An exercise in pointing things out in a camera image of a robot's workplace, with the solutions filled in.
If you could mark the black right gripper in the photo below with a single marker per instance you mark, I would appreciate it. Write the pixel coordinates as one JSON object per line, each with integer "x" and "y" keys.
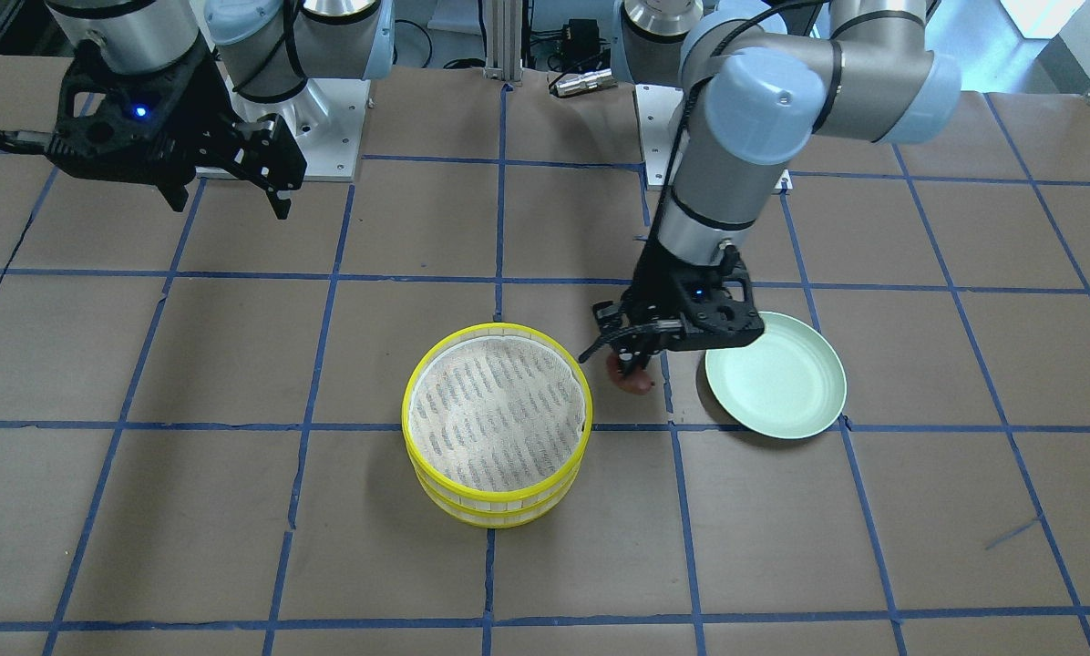
{"x": 200, "y": 107}

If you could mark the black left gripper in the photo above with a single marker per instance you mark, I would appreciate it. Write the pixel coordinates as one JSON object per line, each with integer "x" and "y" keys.
{"x": 652, "y": 276}

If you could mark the brown bun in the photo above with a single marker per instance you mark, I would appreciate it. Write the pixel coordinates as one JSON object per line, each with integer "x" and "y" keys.
{"x": 634, "y": 381}

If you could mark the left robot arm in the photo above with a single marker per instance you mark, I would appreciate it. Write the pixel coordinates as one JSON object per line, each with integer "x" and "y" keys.
{"x": 753, "y": 95}

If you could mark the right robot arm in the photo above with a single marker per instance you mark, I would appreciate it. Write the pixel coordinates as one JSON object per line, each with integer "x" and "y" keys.
{"x": 280, "y": 224}

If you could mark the yellow steamer top layer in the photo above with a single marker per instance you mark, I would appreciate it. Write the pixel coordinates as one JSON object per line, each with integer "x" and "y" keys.
{"x": 496, "y": 408}

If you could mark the yellow steamer layer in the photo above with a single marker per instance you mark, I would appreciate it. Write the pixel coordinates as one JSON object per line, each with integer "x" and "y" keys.
{"x": 523, "y": 506}
{"x": 496, "y": 408}

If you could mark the yellow steamer bottom layer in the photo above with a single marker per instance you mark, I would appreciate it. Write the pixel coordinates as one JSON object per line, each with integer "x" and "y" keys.
{"x": 523, "y": 506}

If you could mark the light green plate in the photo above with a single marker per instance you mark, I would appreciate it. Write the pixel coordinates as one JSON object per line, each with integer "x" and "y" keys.
{"x": 789, "y": 383}

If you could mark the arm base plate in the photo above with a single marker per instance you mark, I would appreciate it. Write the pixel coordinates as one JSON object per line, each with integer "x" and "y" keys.
{"x": 772, "y": 133}
{"x": 327, "y": 120}

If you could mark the aluminium frame post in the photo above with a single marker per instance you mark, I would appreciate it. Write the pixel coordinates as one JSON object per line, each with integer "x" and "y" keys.
{"x": 503, "y": 24}

